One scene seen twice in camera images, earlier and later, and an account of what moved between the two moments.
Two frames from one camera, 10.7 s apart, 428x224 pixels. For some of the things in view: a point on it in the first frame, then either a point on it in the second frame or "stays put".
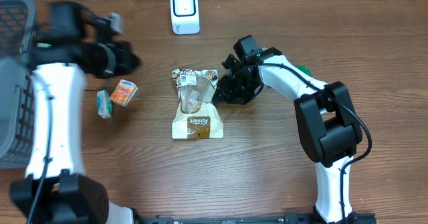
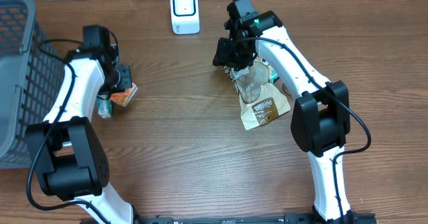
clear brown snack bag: [195, 116] to [259, 100]
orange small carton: [124, 93] stays put
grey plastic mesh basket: [18, 28] stays put
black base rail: [356, 218] stays put
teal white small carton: [104, 105] stays put
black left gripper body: [116, 62] to [124, 79]
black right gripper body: [241, 87] to [235, 54]
